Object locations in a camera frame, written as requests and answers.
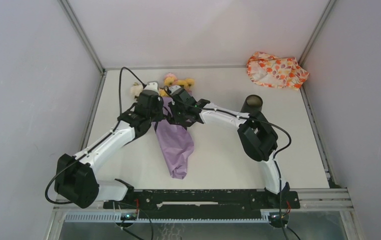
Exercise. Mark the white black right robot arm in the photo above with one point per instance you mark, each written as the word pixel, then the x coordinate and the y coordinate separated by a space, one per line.
pixel 257 136

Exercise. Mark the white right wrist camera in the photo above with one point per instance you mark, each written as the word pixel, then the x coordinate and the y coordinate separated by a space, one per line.
pixel 174 88

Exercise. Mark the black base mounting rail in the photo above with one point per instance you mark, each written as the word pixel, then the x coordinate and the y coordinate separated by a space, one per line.
pixel 204 204

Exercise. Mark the aluminium corner frame profile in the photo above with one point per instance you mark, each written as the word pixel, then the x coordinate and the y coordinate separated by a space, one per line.
pixel 81 33

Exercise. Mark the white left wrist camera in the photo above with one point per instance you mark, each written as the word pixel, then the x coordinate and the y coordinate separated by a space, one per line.
pixel 152 86

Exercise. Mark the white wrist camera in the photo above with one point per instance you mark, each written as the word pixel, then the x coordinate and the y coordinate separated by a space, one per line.
pixel 152 86
pixel 174 88

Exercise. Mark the flower bouquet purple paper wrap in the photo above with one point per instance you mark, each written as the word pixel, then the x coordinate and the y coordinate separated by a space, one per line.
pixel 175 141

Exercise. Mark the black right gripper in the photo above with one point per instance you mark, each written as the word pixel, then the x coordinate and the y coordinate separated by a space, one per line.
pixel 173 106

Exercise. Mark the orange floral fabric bag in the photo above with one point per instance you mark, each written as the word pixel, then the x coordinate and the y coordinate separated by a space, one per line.
pixel 271 71

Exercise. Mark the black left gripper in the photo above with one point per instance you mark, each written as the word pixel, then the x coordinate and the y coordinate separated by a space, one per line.
pixel 160 117

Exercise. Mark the dark cylindrical vase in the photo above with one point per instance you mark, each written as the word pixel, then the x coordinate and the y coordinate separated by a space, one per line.
pixel 252 103

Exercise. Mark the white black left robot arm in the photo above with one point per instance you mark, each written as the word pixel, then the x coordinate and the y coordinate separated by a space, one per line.
pixel 75 177

